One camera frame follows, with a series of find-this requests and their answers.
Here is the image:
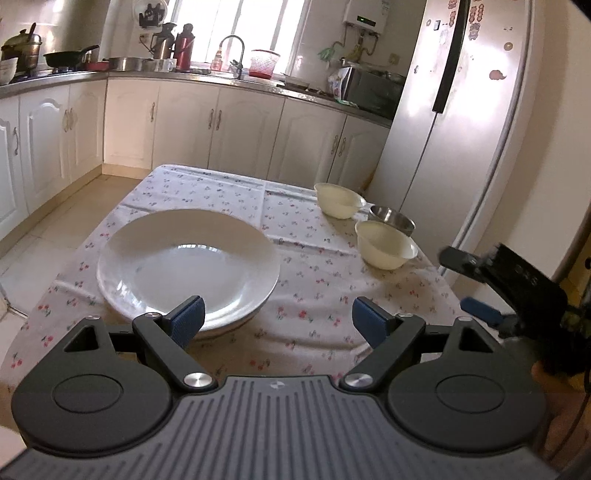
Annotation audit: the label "white lower kitchen cabinets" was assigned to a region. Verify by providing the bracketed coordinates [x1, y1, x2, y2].
[1, 73, 391, 235]

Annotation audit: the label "silver refrigerator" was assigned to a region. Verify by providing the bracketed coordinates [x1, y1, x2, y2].
[368, 0, 539, 263]

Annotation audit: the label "cherry print tablecloth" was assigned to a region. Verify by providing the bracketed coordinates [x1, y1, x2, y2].
[1, 165, 462, 397]

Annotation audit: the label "black frying pan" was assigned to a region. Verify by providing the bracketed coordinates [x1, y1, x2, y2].
[44, 45, 99, 69]

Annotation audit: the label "stainless steel bowl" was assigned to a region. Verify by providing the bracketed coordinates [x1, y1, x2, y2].
[368, 205, 416, 237]

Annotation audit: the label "red thermos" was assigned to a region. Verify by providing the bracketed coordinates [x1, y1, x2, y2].
[174, 23, 195, 72]

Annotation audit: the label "cream bowl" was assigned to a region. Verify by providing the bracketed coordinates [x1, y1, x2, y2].
[355, 220, 419, 271]
[315, 183, 367, 220]

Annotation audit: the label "kitchen window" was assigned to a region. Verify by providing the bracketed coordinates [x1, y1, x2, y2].
[169, 0, 310, 72]

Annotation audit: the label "pink plastic basket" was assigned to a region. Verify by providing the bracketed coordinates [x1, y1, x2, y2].
[249, 49, 280, 80]

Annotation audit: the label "white water heater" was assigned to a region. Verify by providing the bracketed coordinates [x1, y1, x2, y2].
[344, 0, 391, 35]

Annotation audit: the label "brass stock pot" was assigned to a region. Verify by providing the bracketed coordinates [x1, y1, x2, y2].
[1, 22, 43, 75]

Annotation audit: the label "steel kettle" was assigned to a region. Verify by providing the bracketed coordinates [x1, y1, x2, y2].
[149, 22, 176, 60]

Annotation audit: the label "white utensil holder wall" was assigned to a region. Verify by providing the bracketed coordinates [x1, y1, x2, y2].
[132, 0, 168, 29]

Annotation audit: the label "large white plate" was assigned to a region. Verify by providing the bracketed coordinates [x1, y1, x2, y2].
[96, 209, 280, 339]

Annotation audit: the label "black microwave oven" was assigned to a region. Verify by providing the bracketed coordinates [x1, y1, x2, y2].
[338, 66, 406, 120]

